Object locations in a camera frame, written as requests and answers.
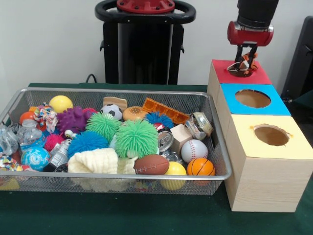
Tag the cream knitted cloth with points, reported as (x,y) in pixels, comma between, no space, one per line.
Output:
(93,160)

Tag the purple knobbly ball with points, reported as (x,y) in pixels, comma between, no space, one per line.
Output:
(71,120)

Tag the black upright panel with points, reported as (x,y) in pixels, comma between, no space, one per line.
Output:
(300,56)

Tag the orange basketball toy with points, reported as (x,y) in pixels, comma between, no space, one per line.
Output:
(200,167)

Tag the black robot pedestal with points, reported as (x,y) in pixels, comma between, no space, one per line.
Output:
(112,49)

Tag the white baseball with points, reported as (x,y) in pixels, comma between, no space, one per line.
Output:
(194,151)

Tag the dark green tablecloth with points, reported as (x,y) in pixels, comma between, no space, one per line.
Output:
(122,215)

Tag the small blue spiky ball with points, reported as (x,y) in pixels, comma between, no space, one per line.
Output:
(159,118)

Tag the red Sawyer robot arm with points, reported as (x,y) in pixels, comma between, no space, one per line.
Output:
(256,12)

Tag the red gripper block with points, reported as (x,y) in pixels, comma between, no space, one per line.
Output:
(249,36)

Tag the blue spiky rubber ball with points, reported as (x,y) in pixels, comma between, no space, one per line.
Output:
(85,144)

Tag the yellow smooth ball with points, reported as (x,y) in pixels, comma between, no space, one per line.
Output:
(174,169)

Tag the silver mesh bin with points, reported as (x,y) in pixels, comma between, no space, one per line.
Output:
(195,183)

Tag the green cloth side table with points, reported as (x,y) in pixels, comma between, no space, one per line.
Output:
(306,96)

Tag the brown football toy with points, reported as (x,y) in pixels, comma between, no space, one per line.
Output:
(151,164)

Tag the tan burger toy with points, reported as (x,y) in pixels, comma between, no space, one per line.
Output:
(134,113)

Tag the green spiky rubber ball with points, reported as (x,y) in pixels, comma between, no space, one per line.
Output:
(102,126)
(135,138)

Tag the black and white soccer ball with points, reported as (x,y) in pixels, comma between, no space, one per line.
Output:
(111,111)

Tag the orange striped plush tiger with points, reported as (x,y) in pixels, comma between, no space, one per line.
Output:
(245,64)

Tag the wooden three-hole box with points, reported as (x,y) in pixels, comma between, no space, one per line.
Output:
(264,181)

